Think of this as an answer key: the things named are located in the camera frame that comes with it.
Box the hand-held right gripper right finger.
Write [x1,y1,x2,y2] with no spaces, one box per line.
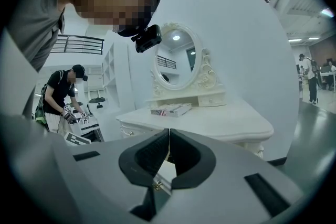
[169,127,217,191]

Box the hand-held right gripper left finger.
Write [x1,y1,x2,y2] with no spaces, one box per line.
[118,127,171,221]

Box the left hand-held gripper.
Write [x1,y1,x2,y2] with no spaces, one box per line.
[64,132,91,146]

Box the white drawer with gold knob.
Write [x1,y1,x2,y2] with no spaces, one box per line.
[152,158,176,195]

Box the white dressing table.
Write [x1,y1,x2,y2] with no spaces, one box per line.
[115,98,275,159]

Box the striped flat box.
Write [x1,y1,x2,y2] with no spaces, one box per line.
[150,102,193,118]

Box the white shelf unit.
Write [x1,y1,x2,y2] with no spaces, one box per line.
[101,41,137,113]

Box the oval mirror with ornate stand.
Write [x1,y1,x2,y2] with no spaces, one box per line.
[146,22,227,110]

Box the person's grey shirt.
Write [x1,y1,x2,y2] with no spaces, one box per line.
[5,0,66,73]

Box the black head-worn camera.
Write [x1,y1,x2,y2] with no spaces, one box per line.
[130,24,163,54]

